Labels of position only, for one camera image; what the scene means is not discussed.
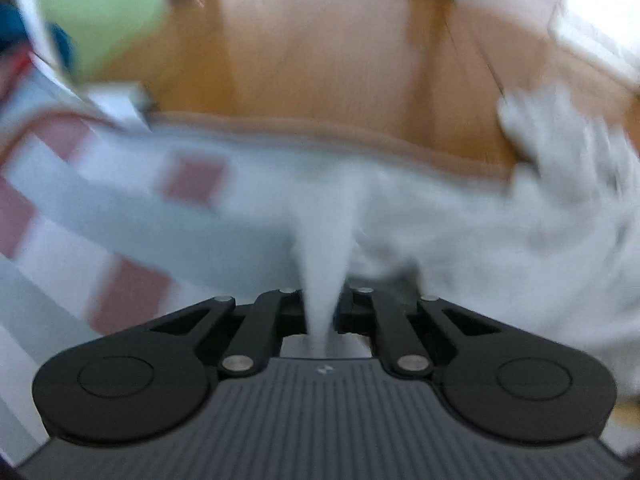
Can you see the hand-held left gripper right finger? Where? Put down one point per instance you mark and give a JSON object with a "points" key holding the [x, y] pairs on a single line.
{"points": [[361, 311]]}

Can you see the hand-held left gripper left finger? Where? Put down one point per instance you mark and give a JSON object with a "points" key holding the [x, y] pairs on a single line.
{"points": [[290, 311]]}

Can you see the white sweatshirt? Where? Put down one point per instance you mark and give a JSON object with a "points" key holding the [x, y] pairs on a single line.
{"points": [[450, 235]]}

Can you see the red grey checked mat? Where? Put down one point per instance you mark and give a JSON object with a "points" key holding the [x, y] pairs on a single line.
{"points": [[125, 200]]}

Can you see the blue cloth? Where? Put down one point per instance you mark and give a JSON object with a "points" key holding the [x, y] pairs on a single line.
{"points": [[61, 44]]}

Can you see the light green board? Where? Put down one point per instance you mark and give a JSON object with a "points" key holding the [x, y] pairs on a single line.
{"points": [[100, 10]]}

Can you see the white metal pole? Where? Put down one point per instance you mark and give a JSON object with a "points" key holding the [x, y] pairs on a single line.
{"points": [[37, 25]]}

